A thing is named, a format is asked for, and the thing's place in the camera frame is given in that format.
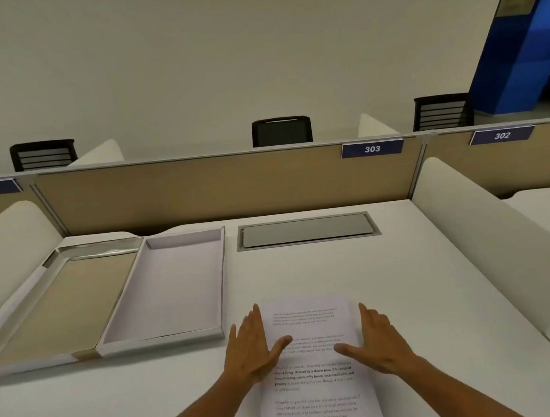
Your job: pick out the person's right hand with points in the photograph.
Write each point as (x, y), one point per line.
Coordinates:
(381, 349)

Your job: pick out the person's left hand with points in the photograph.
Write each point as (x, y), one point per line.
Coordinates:
(247, 353)

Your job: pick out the person's right thumb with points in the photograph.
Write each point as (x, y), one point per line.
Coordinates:
(349, 350)

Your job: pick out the person's left thumb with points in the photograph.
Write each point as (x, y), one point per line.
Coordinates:
(280, 347)

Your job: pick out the stack of printed white paper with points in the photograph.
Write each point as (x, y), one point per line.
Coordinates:
(316, 391)

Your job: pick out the person's right forearm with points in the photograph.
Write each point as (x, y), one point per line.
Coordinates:
(452, 393)

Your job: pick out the person's left forearm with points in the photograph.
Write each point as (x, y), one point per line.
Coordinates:
(200, 413)

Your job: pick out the white cardboard box tray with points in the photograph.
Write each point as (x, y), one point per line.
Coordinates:
(168, 288)

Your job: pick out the wide tan desk partition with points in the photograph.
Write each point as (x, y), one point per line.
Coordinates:
(208, 192)

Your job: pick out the white side divider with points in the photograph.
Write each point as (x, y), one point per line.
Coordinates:
(10, 252)
(100, 155)
(375, 126)
(493, 237)

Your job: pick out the black mesh office chair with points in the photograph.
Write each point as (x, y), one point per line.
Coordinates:
(282, 131)

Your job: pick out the white box lid tan inside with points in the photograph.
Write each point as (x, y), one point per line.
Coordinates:
(61, 305)

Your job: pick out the black slatted office chair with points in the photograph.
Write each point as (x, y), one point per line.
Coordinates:
(442, 112)
(43, 155)

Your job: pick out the blue column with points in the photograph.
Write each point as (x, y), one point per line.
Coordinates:
(523, 57)

